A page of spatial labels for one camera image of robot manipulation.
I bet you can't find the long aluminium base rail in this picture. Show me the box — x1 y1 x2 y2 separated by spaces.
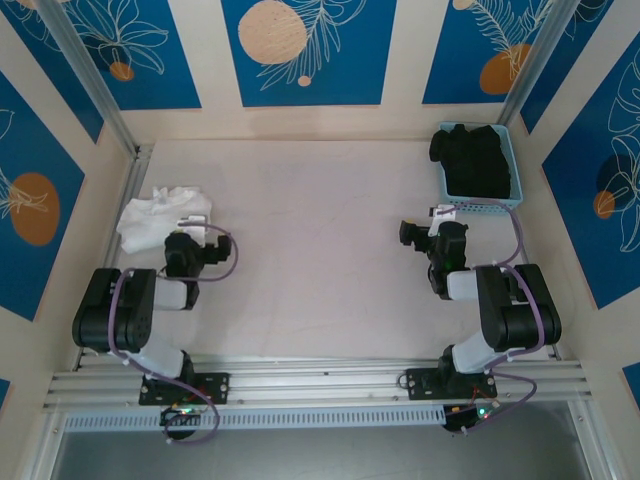
42 353 594 411

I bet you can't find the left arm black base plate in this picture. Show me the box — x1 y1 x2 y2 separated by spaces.
137 372 232 406

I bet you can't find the aluminium frame leg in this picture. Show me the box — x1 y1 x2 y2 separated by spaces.
567 399 619 480
22 409 69 480

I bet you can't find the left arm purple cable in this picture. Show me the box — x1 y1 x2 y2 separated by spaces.
108 223 240 446

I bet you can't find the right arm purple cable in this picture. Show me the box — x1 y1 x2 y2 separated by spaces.
449 199 546 437

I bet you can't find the blue floral wall panel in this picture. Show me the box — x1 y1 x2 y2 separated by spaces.
422 0 566 106
221 0 399 108
519 0 640 135
0 72 87 322
49 0 203 112
0 4 105 145
542 37 640 310

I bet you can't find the aluminium corner post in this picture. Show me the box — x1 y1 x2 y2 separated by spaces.
34 0 141 157
493 0 585 135

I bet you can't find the light blue plastic basket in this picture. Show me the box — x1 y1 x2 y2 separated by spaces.
435 121 525 217

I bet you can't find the white t-shirt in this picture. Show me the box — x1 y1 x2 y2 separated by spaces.
116 184 215 256

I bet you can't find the white slotted cable duct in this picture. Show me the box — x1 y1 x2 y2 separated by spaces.
63 405 447 432

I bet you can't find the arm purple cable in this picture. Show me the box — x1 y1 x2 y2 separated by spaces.
449 199 546 437
108 223 240 446

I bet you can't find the black clothing pile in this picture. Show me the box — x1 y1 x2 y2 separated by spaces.
428 124 512 199

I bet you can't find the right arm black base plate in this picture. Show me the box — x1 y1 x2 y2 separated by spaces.
404 367 500 402

